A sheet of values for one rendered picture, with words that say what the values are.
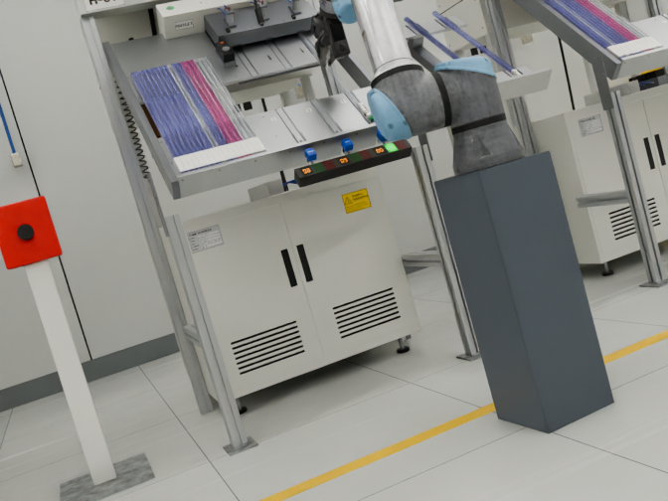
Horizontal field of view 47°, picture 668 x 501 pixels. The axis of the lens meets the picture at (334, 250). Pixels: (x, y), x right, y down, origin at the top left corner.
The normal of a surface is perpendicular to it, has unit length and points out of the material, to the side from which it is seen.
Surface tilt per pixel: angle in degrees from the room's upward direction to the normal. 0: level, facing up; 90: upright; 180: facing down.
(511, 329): 90
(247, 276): 90
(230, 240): 90
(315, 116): 45
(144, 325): 90
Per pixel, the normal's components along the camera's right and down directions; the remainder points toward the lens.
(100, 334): 0.33, -0.01
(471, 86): 0.05, 0.07
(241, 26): 0.04, -0.69
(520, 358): -0.88, 0.29
